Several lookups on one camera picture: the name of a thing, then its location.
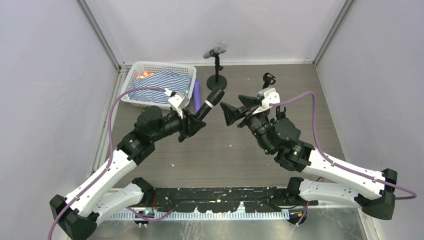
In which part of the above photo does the black microphone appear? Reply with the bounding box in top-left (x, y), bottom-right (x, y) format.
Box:
top-left (194, 88), bottom-right (225, 121)

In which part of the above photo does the black mic stand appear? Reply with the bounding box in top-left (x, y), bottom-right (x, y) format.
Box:
top-left (270, 105), bottom-right (287, 124)
top-left (206, 54), bottom-right (228, 91)
top-left (262, 72), bottom-right (276, 89)

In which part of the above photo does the silver microphone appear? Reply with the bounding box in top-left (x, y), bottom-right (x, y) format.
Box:
top-left (203, 42), bottom-right (229, 59)

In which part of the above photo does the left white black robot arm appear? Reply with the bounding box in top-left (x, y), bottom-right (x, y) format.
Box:
top-left (49, 100), bottom-right (213, 240)

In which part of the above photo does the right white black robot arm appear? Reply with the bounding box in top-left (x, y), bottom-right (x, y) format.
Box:
top-left (220, 95), bottom-right (398, 220)

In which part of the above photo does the purple microphone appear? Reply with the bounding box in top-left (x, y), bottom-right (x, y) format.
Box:
top-left (193, 79), bottom-right (201, 113)

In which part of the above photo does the blue white striped cloth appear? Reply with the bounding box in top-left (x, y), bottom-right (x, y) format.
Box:
top-left (127, 70), bottom-right (192, 104)

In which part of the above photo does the orange item in basket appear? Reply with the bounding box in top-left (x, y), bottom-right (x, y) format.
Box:
top-left (135, 71), bottom-right (153, 79)

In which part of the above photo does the white plastic basket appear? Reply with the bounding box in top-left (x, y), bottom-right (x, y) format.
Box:
top-left (120, 61), bottom-right (197, 110)

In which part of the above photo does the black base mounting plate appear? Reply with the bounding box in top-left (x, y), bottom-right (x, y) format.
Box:
top-left (137, 186), bottom-right (303, 213)

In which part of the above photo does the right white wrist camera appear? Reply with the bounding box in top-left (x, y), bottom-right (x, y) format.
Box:
top-left (252, 87), bottom-right (281, 115)

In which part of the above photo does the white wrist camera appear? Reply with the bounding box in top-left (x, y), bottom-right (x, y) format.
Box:
top-left (252, 87), bottom-right (281, 115)
top-left (165, 88), bottom-right (189, 119)

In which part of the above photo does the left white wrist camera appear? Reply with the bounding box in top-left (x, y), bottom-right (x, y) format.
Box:
top-left (165, 88), bottom-right (189, 119)

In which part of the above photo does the white slotted cable duct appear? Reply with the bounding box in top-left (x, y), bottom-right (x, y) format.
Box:
top-left (106, 209), bottom-right (290, 221)

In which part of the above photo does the right aluminium frame post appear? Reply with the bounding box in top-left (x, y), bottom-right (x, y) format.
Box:
top-left (312, 0), bottom-right (356, 67)

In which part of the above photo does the aluminium frame post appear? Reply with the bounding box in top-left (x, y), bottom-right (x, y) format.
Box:
top-left (312, 0), bottom-right (356, 67)
top-left (75, 0), bottom-right (121, 72)

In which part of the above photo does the left aluminium frame post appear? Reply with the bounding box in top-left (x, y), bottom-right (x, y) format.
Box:
top-left (75, 0), bottom-right (121, 72)

